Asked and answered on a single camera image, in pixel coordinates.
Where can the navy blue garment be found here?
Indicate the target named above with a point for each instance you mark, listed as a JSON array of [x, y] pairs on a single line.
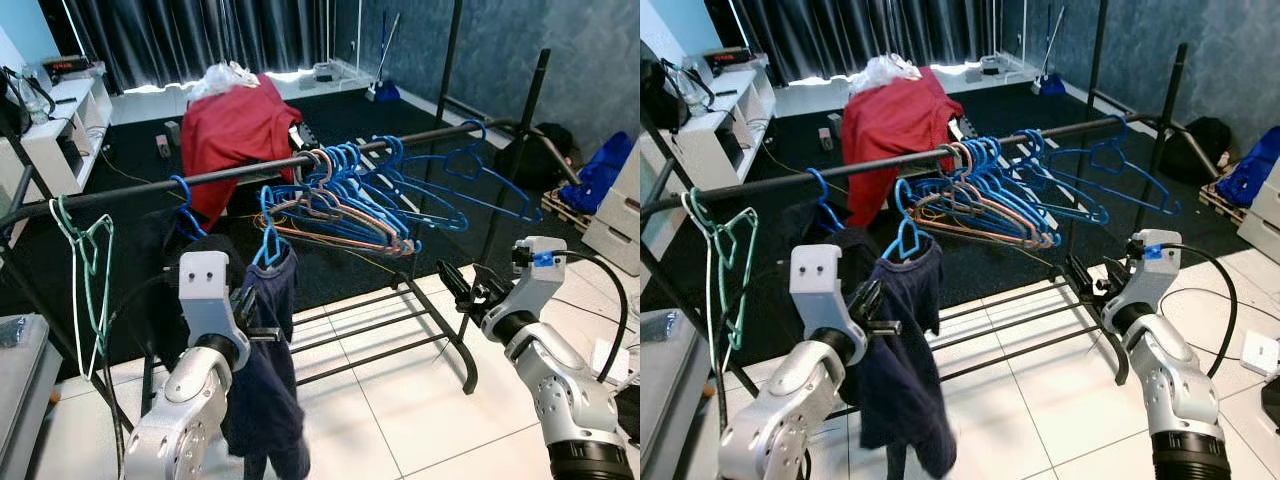
[[265, 380], [905, 380]]

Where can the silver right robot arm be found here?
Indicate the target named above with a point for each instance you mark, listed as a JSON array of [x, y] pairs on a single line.
[[1175, 390], [560, 390]]

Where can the orange hanger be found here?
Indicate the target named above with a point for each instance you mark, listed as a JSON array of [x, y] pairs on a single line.
[[340, 238], [980, 235]]

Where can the white power adapter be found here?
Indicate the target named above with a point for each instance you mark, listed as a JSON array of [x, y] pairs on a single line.
[[1260, 352], [610, 362]]

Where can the black duffel bag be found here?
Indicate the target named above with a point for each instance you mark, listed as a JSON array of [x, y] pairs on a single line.
[[540, 155], [1200, 150]]

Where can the blue bag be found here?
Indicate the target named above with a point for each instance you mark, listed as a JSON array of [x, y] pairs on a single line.
[[600, 170], [1250, 165]]

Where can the black metal garment rack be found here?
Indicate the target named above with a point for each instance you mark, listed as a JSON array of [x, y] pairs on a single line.
[[140, 190], [775, 186]]

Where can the red cloth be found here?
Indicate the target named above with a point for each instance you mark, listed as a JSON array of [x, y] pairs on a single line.
[[900, 125], [240, 130]]

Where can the blue mop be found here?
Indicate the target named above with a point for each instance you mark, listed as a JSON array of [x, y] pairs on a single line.
[[385, 92], [1050, 85]]

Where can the grey ottoman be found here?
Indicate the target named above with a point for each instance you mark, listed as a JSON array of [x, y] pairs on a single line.
[[25, 400], [665, 400]]

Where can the white shelf unit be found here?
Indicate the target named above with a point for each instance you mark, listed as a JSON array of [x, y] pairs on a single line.
[[60, 140], [720, 130]]

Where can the white plastic bag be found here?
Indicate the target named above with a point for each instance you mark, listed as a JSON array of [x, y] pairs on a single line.
[[225, 78], [885, 72]]

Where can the black bag on shelf unit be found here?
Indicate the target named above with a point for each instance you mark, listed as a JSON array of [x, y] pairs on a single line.
[[662, 95], [12, 100]]

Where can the dark curtains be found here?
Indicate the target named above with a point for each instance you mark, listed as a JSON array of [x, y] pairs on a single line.
[[850, 35], [200, 40]]

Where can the digital scale with red display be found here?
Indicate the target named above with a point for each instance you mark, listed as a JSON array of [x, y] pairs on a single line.
[[72, 68], [738, 58]]

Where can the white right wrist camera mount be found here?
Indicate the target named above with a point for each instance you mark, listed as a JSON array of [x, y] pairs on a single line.
[[535, 280], [1152, 272]]

